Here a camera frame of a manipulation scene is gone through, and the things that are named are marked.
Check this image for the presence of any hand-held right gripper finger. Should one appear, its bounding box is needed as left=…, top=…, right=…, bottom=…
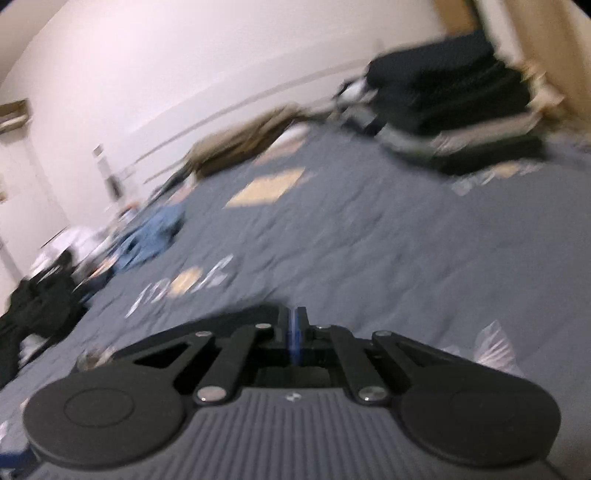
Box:
left=111, top=305, right=294, bottom=408
left=294, top=305, right=485, bottom=408

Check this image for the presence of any pile of black clothes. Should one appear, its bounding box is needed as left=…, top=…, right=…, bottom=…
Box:
left=0, top=249, right=93, bottom=384

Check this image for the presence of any stack of folded clothes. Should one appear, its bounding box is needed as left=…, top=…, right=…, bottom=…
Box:
left=365, top=30, right=550, bottom=176

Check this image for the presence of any blue garment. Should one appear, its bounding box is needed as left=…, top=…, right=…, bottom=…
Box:
left=111, top=203, right=188, bottom=273

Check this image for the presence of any folded olive blanket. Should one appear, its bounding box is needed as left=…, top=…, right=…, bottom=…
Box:
left=182, top=105, right=308, bottom=181

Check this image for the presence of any white pillow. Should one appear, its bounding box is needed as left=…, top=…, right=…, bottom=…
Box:
left=277, top=124, right=310, bottom=144

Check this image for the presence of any white headboard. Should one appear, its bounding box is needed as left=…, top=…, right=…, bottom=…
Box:
left=115, top=41, right=384, bottom=185

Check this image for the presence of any black and white garment heap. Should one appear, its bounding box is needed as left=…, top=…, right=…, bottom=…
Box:
left=335, top=78, right=384, bottom=134

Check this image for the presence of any light grey garment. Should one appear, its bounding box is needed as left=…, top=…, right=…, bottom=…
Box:
left=18, top=335, right=47, bottom=365

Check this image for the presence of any white wardrobe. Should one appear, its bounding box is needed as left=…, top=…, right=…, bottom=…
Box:
left=0, top=99, right=70, bottom=287

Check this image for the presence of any brown cardboard box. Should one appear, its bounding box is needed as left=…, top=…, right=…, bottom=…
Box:
left=0, top=99, right=31, bottom=134

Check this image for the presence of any beige curtain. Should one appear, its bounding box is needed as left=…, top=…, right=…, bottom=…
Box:
left=475, top=0, right=591, bottom=116

